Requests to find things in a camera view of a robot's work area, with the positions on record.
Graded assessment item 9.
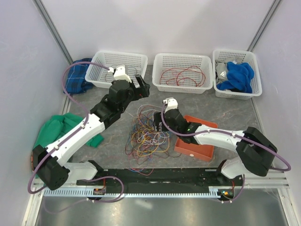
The multicoloured wire pile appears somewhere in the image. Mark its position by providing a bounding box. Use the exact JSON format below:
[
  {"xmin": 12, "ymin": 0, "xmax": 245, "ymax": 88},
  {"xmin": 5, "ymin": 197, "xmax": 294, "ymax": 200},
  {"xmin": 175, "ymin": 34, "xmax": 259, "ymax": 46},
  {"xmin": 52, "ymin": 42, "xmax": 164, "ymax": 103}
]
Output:
[{"xmin": 124, "ymin": 105, "xmax": 182, "ymax": 176}]

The brown wire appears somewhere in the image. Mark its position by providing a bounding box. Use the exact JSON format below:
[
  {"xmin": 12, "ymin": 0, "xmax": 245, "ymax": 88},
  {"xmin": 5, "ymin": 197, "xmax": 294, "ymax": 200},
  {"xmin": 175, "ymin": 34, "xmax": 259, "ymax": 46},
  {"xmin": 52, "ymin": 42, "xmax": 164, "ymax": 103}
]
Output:
[{"xmin": 104, "ymin": 65, "xmax": 140, "ymax": 83}]

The red wire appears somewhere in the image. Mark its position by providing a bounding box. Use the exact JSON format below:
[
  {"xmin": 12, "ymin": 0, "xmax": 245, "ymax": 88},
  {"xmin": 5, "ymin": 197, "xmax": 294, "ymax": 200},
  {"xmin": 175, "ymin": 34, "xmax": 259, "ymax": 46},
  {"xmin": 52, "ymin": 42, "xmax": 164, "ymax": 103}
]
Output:
[{"xmin": 159, "ymin": 65, "xmax": 207, "ymax": 88}]

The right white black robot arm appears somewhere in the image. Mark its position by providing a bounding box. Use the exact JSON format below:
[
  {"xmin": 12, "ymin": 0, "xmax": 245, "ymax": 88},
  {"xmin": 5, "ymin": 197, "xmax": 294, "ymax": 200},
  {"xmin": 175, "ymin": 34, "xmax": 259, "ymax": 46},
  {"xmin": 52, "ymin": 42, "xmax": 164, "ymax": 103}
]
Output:
[{"xmin": 154, "ymin": 109, "xmax": 277, "ymax": 186}]

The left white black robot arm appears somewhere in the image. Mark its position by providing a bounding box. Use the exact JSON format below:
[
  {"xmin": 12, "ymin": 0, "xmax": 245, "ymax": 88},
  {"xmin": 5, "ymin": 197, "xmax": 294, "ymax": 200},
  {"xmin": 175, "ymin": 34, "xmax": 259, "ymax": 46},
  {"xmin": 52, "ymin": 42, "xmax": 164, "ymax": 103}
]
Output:
[{"xmin": 32, "ymin": 75, "xmax": 150, "ymax": 190}]

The middle white plastic basket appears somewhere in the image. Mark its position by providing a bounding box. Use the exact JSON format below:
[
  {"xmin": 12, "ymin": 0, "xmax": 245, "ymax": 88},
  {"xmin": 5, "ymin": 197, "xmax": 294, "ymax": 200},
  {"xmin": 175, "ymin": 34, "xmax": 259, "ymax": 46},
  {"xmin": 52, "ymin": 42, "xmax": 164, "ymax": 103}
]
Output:
[{"xmin": 152, "ymin": 53, "xmax": 214, "ymax": 94}]

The white plastic basket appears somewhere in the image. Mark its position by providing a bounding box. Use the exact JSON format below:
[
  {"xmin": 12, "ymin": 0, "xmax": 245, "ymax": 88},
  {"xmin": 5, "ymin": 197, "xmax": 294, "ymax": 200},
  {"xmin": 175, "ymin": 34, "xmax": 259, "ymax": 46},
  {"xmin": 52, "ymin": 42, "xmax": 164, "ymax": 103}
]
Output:
[
  {"xmin": 85, "ymin": 50, "xmax": 148, "ymax": 92},
  {"xmin": 152, "ymin": 53, "xmax": 214, "ymax": 94},
  {"xmin": 213, "ymin": 49, "xmax": 262, "ymax": 100}
]

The left white plastic basket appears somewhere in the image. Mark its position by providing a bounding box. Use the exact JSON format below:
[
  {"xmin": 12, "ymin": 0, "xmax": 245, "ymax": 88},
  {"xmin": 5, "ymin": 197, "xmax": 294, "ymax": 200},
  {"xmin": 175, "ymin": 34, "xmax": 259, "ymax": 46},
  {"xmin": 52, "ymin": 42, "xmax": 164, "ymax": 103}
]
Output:
[{"xmin": 85, "ymin": 50, "xmax": 148, "ymax": 92}]

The orange plastic tray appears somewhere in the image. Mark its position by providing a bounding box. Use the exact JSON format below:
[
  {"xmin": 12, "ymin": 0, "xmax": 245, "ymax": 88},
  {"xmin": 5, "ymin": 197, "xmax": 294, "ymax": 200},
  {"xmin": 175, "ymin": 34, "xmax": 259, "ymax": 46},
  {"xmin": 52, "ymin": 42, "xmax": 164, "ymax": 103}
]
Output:
[{"xmin": 174, "ymin": 115, "xmax": 218, "ymax": 161}]

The blue plaid cloth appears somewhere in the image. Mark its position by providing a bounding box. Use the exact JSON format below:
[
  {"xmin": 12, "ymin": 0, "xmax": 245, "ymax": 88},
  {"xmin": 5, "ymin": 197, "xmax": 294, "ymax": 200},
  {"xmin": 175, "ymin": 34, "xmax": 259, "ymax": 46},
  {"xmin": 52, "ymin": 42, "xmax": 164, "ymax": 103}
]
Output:
[{"xmin": 65, "ymin": 64, "xmax": 93, "ymax": 94}]

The grey sock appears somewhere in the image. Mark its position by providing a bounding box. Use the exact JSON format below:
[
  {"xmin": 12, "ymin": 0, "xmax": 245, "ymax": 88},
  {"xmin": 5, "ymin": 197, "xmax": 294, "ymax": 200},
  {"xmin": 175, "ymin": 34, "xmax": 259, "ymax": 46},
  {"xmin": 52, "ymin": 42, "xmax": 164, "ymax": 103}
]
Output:
[{"xmin": 215, "ymin": 57, "xmax": 243, "ymax": 85}]

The green garment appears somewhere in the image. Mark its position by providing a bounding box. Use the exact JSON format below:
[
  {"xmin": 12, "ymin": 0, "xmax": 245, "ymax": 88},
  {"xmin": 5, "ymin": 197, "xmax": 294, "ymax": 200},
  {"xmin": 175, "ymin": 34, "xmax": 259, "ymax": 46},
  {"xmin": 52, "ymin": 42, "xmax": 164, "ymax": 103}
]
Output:
[{"xmin": 32, "ymin": 112, "xmax": 104, "ymax": 170}]

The blue fleece cloth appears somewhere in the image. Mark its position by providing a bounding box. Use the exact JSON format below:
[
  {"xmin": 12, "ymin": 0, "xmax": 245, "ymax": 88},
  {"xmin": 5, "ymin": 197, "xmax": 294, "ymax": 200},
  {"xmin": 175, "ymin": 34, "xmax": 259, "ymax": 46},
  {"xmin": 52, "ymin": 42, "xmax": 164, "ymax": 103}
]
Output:
[{"xmin": 216, "ymin": 62, "xmax": 254, "ymax": 94}]

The right white plastic basket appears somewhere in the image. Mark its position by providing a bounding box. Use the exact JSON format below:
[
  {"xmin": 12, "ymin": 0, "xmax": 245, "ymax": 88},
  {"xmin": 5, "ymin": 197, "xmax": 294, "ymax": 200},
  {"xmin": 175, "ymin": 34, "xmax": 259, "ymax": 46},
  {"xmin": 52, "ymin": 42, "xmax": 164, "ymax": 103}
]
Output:
[{"xmin": 213, "ymin": 49, "xmax": 262, "ymax": 100}]

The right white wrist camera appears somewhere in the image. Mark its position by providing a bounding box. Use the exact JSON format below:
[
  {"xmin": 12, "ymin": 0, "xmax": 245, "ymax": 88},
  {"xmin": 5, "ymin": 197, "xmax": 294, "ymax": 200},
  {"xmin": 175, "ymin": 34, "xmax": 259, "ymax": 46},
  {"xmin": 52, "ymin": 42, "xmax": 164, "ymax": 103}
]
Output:
[{"xmin": 163, "ymin": 97, "xmax": 178, "ymax": 113}]

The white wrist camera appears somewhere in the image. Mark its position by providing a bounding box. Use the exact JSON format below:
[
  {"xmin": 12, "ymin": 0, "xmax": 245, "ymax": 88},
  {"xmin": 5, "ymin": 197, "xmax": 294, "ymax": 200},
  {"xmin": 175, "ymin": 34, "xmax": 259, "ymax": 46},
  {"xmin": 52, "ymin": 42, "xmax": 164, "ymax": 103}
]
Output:
[
  {"xmin": 163, "ymin": 97, "xmax": 178, "ymax": 113},
  {"xmin": 108, "ymin": 65, "xmax": 132, "ymax": 84}
]

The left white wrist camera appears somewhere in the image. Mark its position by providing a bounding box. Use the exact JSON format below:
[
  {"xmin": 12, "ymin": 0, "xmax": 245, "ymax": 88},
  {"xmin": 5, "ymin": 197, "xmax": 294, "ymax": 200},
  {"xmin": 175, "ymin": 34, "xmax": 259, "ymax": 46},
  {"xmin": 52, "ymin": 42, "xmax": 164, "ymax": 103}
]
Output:
[{"xmin": 108, "ymin": 65, "xmax": 132, "ymax": 84}]

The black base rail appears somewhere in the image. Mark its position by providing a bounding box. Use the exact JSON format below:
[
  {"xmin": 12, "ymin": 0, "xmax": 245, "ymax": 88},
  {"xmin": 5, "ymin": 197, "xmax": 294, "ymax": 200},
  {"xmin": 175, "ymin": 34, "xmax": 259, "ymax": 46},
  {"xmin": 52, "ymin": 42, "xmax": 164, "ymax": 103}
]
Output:
[{"xmin": 76, "ymin": 166, "xmax": 243, "ymax": 189}]

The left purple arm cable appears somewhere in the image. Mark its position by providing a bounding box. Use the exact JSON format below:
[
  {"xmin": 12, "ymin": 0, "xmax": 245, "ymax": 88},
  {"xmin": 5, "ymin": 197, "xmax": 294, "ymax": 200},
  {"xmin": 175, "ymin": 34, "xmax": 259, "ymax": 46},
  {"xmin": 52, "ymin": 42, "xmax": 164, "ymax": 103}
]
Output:
[{"xmin": 27, "ymin": 61, "xmax": 111, "ymax": 194}]

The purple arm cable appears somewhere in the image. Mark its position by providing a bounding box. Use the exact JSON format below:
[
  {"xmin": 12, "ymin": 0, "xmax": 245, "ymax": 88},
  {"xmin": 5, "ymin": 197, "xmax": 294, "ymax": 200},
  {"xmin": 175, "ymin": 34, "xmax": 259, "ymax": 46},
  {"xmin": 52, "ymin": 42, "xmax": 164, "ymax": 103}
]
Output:
[
  {"xmin": 27, "ymin": 61, "xmax": 111, "ymax": 194},
  {"xmin": 161, "ymin": 103, "xmax": 292, "ymax": 171}
]

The light blue slotted cable duct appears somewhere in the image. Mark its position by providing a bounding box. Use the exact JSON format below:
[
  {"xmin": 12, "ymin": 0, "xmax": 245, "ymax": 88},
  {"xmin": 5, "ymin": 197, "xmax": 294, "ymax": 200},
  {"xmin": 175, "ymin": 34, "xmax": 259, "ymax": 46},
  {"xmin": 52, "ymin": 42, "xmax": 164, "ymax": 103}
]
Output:
[{"xmin": 43, "ymin": 183, "xmax": 229, "ymax": 198}]

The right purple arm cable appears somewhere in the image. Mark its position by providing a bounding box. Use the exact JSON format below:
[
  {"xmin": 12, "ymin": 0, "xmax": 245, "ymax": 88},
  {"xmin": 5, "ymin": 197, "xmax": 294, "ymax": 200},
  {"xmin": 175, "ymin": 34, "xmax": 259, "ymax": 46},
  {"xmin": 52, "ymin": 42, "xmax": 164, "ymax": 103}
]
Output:
[{"xmin": 161, "ymin": 103, "xmax": 292, "ymax": 171}]

